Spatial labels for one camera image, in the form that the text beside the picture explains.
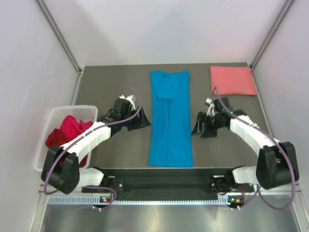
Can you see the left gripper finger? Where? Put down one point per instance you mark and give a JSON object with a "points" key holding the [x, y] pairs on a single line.
{"points": [[133, 127], [143, 121]]}

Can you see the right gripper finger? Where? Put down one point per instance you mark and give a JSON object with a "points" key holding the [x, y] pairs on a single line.
{"points": [[201, 117], [199, 127]]}

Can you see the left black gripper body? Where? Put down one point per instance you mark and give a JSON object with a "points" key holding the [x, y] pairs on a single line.
{"points": [[132, 121]]}

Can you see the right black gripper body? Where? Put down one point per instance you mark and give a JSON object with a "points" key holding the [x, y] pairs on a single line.
{"points": [[212, 123]]}

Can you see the blue t shirt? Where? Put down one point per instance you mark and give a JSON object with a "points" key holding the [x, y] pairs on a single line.
{"points": [[171, 144]]}

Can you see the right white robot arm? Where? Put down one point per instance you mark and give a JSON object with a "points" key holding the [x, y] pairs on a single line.
{"points": [[276, 161]]}

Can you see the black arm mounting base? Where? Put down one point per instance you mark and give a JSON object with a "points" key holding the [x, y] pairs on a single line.
{"points": [[208, 180]]}

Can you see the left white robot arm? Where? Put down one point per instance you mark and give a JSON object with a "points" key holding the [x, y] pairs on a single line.
{"points": [[61, 169]]}

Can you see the folded pink t shirt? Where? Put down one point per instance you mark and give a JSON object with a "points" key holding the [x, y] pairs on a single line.
{"points": [[232, 80]]}

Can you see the magenta t shirt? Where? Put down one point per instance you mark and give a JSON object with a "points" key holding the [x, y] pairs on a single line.
{"points": [[71, 128]]}

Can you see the dark red t shirt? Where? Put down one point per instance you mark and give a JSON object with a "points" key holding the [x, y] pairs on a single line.
{"points": [[61, 136]]}

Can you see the white slotted cable duct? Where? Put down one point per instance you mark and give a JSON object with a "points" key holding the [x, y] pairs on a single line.
{"points": [[103, 200]]}

